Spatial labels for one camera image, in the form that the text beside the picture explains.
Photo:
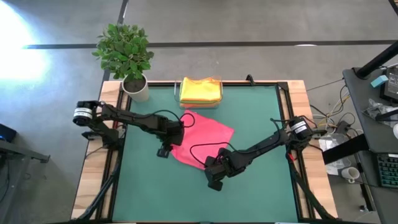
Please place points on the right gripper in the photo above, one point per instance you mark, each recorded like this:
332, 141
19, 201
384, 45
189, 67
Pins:
227, 163

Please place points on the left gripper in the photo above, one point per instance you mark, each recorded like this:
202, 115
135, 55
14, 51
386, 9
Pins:
174, 133

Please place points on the pink microfiber towel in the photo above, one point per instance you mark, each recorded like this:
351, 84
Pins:
205, 133

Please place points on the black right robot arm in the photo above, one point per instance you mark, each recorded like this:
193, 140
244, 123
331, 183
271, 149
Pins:
267, 141

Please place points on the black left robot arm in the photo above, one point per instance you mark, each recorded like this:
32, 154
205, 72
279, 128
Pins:
124, 117

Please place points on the clear plastic bin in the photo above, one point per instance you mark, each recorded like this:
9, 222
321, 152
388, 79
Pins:
176, 93

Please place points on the teal table mat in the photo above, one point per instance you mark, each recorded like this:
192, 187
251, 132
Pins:
161, 186

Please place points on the small black clamp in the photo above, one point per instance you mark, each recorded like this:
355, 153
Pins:
249, 79

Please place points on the potted green leafy plant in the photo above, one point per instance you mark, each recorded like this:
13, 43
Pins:
124, 53

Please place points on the clear plastic bag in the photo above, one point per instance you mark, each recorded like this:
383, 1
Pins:
332, 140

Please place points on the black flat bar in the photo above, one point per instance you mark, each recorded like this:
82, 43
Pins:
345, 149

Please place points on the black power adapter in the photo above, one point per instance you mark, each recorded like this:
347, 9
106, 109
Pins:
343, 127

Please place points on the white mug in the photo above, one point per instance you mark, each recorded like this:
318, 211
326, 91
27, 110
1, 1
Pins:
349, 174

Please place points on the small grey caster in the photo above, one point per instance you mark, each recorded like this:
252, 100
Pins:
363, 208

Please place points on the dark grey metal stand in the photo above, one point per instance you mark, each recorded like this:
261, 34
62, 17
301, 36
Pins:
25, 154

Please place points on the dark grey side desk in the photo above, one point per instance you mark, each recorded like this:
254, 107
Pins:
360, 93

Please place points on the crumpled clear plastic wrap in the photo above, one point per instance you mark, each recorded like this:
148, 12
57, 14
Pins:
374, 109

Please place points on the backlit black keyboard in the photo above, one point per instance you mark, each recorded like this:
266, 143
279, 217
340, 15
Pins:
388, 171

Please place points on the black device with blue light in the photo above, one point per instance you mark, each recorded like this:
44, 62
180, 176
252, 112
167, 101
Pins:
7, 133

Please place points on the black elongated tool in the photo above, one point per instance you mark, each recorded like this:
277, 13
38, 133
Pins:
387, 115

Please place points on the white round object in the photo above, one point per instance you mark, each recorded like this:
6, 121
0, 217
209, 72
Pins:
396, 130

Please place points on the small light blue box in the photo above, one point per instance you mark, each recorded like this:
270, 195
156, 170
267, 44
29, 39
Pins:
379, 81

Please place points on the black screen device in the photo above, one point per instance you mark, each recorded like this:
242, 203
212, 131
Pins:
391, 87

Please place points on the black diagonal pole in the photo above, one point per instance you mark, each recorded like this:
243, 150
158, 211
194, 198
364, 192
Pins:
377, 60

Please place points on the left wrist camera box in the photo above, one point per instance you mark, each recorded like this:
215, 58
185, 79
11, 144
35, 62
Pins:
163, 153

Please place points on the black aluminium table frame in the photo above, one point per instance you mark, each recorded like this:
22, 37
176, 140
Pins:
283, 86

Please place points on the black diagonal frame strut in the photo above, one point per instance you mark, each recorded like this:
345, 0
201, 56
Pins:
96, 200
320, 208

